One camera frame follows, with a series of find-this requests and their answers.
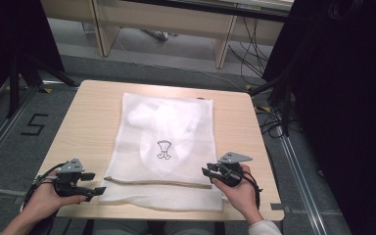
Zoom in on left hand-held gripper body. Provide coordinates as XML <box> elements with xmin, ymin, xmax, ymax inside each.
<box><xmin>53</xmin><ymin>158</ymin><xmax>91</xmax><ymax>199</ymax></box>

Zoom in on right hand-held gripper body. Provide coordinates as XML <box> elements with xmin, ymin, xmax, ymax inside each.
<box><xmin>213</xmin><ymin>151</ymin><xmax>254</xmax><ymax>188</ymax></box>

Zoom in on white mesh laundry bag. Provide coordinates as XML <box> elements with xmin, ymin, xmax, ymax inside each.
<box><xmin>98</xmin><ymin>92</ymin><xmax>224</xmax><ymax>212</ymax></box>

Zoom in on person's right hand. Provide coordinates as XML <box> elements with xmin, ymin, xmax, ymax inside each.
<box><xmin>211</xmin><ymin>163</ymin><xmax>264</xmax><ymax>227</ymax></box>

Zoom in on person's left hand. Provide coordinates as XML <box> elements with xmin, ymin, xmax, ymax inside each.
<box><xmin>20</xmin><ymin>177</ymin><xmax>88</xmax><ymax>225</ymax></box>

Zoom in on black table leg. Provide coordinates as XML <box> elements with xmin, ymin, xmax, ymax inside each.
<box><xmin>81</xmin><ymin>218</ymin><xmax>95</xmax><ymax>235</ymax></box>
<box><xmin>213</xmin><ymin>221</ymin><xmax>226</xmax><ymax>235</ymax></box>

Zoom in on person's legs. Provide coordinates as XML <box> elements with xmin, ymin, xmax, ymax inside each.
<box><xmin>92</xmin><ymin>219</ymin><xmax>216</xmax><ymax>235</ymax></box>

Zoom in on white garment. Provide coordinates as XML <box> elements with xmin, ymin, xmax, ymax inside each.
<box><xmin>126</xmin><ymin>99</ymin><xmax>204</xmax><ymax>177</ymax></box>

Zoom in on black metal stand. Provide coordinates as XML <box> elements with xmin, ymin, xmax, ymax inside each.
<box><xmin>6</xmin><ymin>53</ymin><xmax>79</xmax><ymax>118</ymax></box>
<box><xmin>248</xmin><ymin>74</ymin><xmax>305</xmax><ymax>137</ymax></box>

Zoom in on black curtain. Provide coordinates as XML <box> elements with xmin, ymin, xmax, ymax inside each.
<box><xmin>262</xmin><ymin>0</ymin><xmax>376</xmax><ymax>235</ymax></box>
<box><xmin>0</xmin><ymin>0</ymin><xmax>65</xmax><ymax>112</ymax></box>

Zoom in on grey object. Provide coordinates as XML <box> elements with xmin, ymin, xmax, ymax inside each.
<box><xmin>140</xmin><ymin>28</ymin><xmax>179</xmax><ymax>43</ymax></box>

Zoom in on light wooden desk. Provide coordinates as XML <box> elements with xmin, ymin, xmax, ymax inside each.
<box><xmin>40</xmin><ymin>0</ymin><xmax>295</xmax><ymax>70</ymax></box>

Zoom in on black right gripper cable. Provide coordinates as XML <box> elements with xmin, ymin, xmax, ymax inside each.
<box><xmin>241</xmin><ymin>170</ymin><xmax>264</xmax><ymax>210</ymax></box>

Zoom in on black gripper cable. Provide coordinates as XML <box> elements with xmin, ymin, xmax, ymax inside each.
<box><xmin>241</xmin><ymin>170</ymin><xmax>264</xmax><ymax>210</ymax></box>
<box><xmin>23</xmin><ymin>161</ymin><xmax>70</xmax><ymax>210</ymax></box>

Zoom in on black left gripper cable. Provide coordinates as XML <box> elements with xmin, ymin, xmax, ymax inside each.
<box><xmin>23</xmin><ymin>161</ymin><xmax>70</xmax><ymax>210</ymax></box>

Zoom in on black floor cable tangle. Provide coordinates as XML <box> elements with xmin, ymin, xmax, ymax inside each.
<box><xmin>254</xmin><ymin>104</ymin><xmax>305</xmax><ymax>140</ymax></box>

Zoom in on metal floor rail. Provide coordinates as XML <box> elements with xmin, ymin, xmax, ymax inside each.
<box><xmin>275</xmin><ymin>125</ymin><xmax>329</xmax><ymax>235</ymax></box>
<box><xmin>0</xmin><ymin>86</ymin><xmax>40</xmax><ymax>177</ymax></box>

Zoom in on thin white cable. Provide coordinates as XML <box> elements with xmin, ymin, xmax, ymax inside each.
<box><xmin>114</xmin><ymin>30</ymin><xmax>251</xmax><ymax>93</ymax></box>

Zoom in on black hanging cable bundle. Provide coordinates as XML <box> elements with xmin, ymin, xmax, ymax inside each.
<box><xmin>227</xmin><ymin>16</ymin><xmax>275</xmax><ymax>86</ymax></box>

